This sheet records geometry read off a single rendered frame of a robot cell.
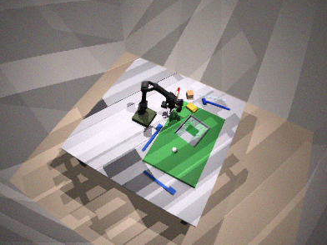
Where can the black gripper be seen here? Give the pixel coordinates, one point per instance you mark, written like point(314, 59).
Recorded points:
point(165, 105)

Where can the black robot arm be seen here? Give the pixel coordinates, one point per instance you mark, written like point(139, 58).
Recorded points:
point(171, 98)

